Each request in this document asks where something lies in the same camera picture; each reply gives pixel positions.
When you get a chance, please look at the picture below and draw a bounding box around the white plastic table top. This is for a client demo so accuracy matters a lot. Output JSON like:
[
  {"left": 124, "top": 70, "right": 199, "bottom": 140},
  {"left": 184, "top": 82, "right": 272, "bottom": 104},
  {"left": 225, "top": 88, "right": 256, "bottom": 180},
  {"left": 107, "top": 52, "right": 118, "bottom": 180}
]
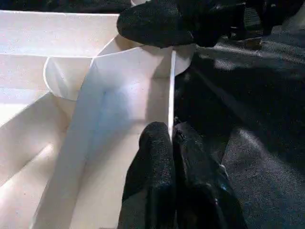
[{"left": 0, "top": 9, "right": 198, "bottom": 229}]

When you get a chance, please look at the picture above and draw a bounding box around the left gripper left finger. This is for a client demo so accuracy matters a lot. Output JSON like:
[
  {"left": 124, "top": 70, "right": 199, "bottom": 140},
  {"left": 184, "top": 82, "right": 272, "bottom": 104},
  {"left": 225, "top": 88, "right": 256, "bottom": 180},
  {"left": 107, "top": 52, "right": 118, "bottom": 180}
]
[{"left": 117, "top": 121, "right": 177, "bottom": 229}]

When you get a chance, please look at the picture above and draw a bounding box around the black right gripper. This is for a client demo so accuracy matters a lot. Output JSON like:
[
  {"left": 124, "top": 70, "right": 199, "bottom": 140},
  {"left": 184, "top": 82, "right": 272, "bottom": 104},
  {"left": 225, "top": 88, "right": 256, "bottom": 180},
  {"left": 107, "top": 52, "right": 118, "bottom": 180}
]
[{"left": 228, "top": 0, "right": 301, "bottom": 40}]

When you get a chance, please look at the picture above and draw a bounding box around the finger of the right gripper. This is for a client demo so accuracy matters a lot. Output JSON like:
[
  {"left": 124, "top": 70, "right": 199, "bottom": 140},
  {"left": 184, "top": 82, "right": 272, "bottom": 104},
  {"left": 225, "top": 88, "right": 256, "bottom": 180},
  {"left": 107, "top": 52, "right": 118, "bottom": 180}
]
[{"left": 116, "top": 0, "right": 246, "bottom": 49}]

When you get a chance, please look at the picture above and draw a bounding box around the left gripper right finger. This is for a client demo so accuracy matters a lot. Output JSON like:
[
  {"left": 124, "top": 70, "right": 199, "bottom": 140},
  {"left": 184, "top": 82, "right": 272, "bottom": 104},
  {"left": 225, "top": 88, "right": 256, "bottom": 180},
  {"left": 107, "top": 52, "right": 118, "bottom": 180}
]
[{"left": 172, "top": 116, "right": 248, "bottom": 229}]

